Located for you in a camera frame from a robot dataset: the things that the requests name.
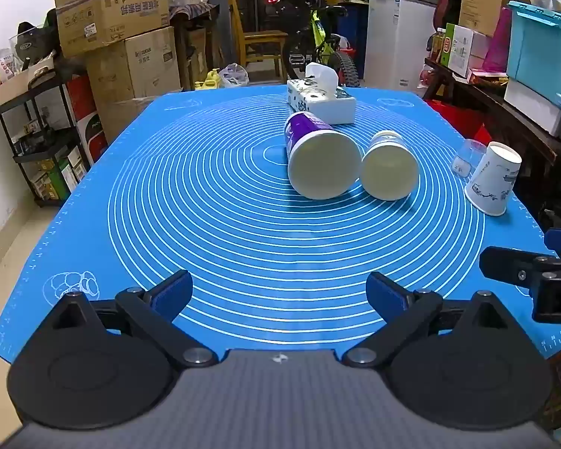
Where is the black metal shelf rack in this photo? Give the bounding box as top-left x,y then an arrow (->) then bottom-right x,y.
0,62 -> 95,208

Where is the white storage box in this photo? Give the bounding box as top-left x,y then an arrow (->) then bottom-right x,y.
503,77 -> 561,139

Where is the black and green bicycle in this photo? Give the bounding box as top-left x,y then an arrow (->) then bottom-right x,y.
256,0 -> 362,89

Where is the crumpled plastic bag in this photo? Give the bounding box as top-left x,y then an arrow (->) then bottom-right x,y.
219,62 -> 250,89

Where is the yellow plastic jug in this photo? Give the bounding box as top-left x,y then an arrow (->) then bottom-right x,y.
194,68 -> 222,91

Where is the red and black box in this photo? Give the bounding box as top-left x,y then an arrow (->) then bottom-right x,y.
66,75 -> 109,165

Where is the teal plastic storage bin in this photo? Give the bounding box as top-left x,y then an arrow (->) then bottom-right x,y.
505,1 -> 561,104

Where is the open printed cardboard box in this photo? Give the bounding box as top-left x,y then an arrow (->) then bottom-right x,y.
52,0 -> 172,59

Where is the dark wooden side table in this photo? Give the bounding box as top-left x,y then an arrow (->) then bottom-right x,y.
423,58 -> 561,189

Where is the patterned white paper cup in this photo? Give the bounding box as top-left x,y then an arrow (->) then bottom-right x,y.
464,141 -> 523,217

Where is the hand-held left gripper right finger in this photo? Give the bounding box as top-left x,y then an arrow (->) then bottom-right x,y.
342,271 -> 509,368

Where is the black bag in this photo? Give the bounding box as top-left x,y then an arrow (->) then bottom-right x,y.
15,21 -> 61,64

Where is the blue silicone baking mat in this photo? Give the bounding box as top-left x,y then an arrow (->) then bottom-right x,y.
0,85 -> 560,366

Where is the clear plastic cup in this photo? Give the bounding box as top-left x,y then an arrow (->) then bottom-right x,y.
451,138 -> 488,179

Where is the shallow cardboard tray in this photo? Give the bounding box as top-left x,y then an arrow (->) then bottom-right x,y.
0,58 -> 58,106

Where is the drink bottle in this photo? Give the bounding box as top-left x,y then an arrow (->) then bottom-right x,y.
429,28 -> 449,64

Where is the pink bag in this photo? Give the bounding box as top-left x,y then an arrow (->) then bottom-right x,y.
482,6 -> 514,74

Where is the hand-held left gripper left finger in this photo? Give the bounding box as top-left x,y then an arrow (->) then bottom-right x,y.
47,270 -> 219,368

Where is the wooden chair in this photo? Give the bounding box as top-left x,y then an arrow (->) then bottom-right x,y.
226,0 -> 289,81

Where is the purple and white cup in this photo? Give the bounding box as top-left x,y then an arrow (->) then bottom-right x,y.
282,112 -> 364,200

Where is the white tissue box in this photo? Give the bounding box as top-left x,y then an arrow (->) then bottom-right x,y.
286,62 -> 358,125

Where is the white chest freezer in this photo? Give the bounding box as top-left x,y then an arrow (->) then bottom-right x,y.
363,0 -> 441,92

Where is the green and white carton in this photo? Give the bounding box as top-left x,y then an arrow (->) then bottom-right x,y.
439,23 -> 490,78

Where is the plain cardboard box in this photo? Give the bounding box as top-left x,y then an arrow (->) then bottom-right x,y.
86,26 -> 183,104

